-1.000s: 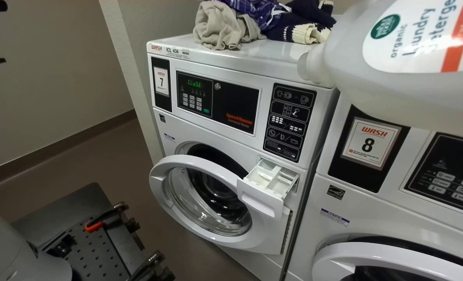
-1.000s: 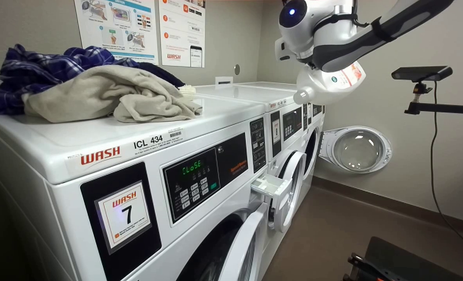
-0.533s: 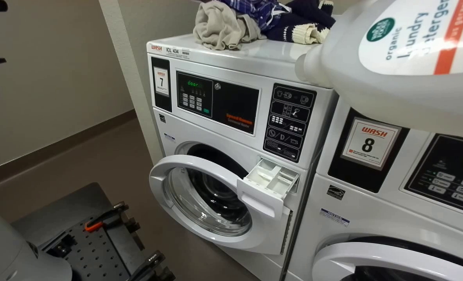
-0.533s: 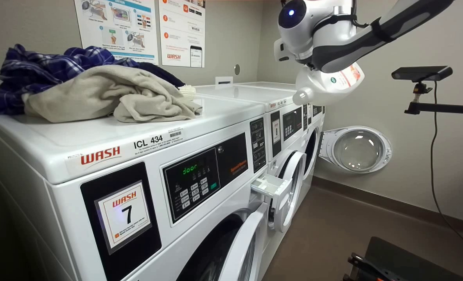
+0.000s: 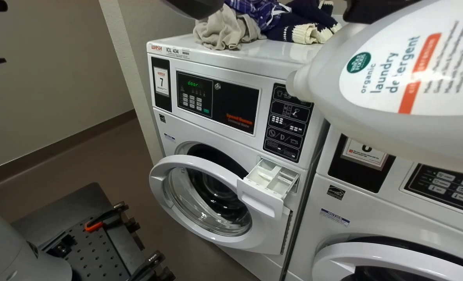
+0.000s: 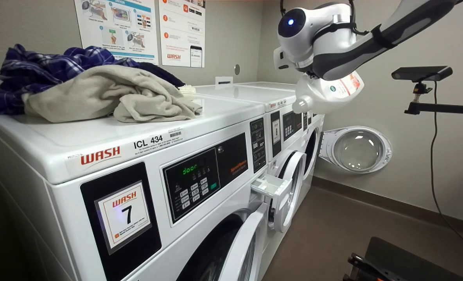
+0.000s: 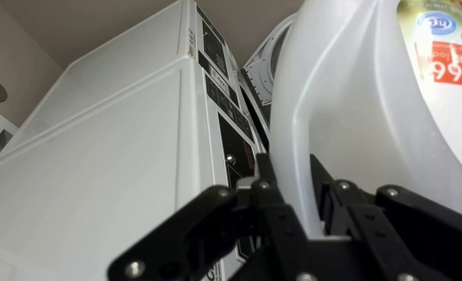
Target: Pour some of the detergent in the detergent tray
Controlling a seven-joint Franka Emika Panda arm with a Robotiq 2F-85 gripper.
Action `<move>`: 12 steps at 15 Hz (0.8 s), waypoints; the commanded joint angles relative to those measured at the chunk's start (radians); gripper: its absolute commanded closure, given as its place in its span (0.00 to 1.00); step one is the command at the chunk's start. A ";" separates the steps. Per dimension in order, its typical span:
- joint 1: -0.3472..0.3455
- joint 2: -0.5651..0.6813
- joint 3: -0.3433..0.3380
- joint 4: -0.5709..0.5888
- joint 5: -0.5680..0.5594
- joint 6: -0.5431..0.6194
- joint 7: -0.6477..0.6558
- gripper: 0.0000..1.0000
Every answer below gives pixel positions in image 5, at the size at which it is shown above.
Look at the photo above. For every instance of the beige crumpled cloth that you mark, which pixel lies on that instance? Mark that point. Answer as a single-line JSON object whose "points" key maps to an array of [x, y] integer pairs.
{"points": [[217, 31]]}

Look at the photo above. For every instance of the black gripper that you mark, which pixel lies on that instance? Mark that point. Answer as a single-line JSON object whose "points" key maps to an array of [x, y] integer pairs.
{"points": [[377, 9]]}

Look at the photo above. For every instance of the closed round washer door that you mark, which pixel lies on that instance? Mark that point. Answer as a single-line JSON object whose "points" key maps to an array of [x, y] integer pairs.
{"points": [[366, 259]]}

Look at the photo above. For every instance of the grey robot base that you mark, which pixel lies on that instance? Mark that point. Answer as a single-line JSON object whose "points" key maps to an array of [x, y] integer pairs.
{"points": [[6, 249]]}

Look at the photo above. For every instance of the translucent laundry detergent bottle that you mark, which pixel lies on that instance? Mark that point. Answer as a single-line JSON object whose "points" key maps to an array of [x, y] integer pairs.
{"points": [[397, 103]]}

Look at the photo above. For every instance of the white detergent tray drawer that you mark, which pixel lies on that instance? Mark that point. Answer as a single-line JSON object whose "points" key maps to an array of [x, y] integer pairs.
{"points": [[271, 179]]}

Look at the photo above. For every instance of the navy and cream cloth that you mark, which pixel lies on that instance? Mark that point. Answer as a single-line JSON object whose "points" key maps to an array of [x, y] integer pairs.
{"points": [[294, 20]]}

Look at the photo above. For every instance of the white washing machine number seven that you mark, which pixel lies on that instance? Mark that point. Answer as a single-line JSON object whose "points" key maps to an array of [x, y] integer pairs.
{"points": [[272, 56]]}

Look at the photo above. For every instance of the white washing machine number eight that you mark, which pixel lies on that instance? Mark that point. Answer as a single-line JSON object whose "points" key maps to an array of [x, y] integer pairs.
{"points": [[397, 218]]}

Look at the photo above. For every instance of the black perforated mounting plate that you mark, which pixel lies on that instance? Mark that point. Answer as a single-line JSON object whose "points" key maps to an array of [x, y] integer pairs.
{"points": [[91, 254]]}

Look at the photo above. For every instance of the open round washer door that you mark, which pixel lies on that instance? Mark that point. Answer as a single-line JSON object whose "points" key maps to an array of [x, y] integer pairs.
{"points": [[272, 227]]}

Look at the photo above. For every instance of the white vertical corner post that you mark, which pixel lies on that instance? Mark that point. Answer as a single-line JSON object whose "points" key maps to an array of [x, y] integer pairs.
{"points": [[130, 78]]}

